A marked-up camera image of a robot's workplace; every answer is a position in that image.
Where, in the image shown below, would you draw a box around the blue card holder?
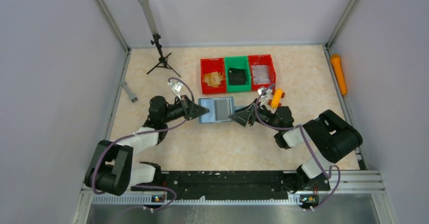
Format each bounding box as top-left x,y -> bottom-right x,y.
198,97 -> 244,124

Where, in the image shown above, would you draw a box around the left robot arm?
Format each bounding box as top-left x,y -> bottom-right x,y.
84,95 -> 210,196

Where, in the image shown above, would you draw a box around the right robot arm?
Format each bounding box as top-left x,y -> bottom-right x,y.
229,104 -> 363,184

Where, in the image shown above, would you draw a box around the black cards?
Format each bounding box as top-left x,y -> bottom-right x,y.
228,67 -> 247,85

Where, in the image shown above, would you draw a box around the silver cards in bin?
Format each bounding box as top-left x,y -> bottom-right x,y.
251,65 -> 270,84

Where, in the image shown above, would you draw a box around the yellow toy block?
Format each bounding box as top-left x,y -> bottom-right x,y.
268,88 -> 285,109

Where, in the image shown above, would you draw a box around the right red bin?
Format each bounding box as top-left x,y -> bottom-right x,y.
247,54 -> 276,91

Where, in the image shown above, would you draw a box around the red bin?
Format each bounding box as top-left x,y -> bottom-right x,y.
200,58 -> 227,95
247,54 -> 276,91

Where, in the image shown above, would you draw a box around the green bin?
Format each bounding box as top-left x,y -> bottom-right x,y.
224,56 -> 251,93

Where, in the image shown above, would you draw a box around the left red bin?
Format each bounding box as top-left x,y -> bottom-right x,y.
200,58 -> 227,95

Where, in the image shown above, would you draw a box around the grey small tool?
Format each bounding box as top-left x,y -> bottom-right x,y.
120,81 -> 138,103

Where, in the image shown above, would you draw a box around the orange flashlight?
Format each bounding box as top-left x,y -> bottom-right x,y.
330,54 -> 348,96

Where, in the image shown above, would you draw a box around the black tripod with grey tube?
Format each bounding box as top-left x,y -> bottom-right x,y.
137,0 -> 181,77

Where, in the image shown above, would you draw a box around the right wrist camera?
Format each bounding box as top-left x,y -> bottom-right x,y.
257,86 -> 272,105

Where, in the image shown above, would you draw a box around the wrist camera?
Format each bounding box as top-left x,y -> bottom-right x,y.
257,86 -> 272,105
167,81 -> 183,98

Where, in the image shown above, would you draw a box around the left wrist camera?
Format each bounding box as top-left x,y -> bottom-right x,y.
167,81 -> 183,98

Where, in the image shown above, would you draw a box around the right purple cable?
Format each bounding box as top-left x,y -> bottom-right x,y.
254,83 -> 342,211

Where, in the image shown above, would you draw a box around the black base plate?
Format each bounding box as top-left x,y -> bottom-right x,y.
131,170 -> 331,200

